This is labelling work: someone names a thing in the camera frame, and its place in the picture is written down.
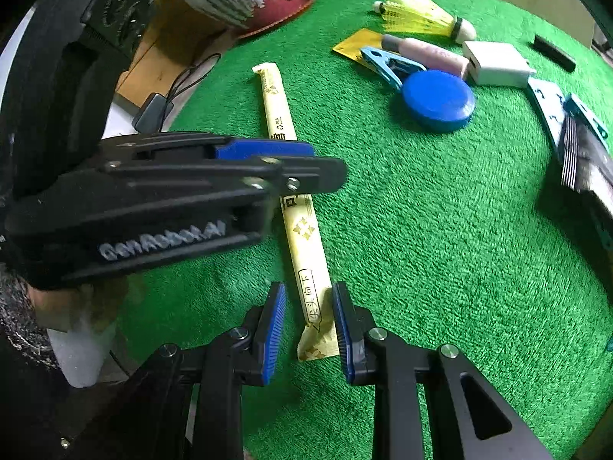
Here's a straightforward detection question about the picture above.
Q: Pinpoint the yellow chopstick wrapper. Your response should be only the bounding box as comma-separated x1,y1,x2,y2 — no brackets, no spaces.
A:
252,62,339,361

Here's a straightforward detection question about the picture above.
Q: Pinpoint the yellow card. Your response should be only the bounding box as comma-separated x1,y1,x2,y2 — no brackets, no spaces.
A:
333,28,382,64

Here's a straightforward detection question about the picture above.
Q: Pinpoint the blue clothespin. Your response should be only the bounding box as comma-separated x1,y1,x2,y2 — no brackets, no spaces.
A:
361,46,426,92
563,94,611,153

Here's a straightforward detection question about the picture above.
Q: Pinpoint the blue round lid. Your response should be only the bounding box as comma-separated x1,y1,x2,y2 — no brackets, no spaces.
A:
400,70,476,133

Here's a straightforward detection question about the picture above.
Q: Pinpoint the pink white small bottle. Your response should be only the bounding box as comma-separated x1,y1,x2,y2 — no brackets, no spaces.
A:
381,34,470,80

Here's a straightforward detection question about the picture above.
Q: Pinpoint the white power adapter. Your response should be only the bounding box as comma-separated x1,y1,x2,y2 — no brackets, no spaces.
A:
462,41,536,88

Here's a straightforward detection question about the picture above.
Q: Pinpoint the light blue plastic card holder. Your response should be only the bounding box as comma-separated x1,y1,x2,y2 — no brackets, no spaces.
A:
527,77,566,160

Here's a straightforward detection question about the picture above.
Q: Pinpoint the black foil package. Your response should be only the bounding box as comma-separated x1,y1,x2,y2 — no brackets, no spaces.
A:
561,115,612,215

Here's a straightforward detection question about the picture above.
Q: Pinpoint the grey patterned sleeve forearm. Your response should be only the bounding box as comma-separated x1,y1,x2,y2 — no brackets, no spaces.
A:
0,264,59,370

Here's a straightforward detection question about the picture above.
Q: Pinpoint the person's left hand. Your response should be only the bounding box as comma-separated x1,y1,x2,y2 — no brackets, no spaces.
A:
27,277,129,332

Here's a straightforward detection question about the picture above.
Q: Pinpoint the red pot saucer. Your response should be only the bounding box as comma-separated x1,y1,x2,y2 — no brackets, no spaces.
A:
235,0,316,39

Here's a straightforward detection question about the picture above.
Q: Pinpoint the green artificial grass mat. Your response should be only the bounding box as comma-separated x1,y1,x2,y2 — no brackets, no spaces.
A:
118,0,612,459

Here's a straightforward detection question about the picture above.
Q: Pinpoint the yellow plastic shuttlecock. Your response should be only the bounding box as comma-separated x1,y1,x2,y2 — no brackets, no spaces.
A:
372,0,477,45

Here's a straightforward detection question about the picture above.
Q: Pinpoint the small black cylinder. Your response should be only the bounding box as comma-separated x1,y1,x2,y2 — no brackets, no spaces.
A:
532,34,577,73

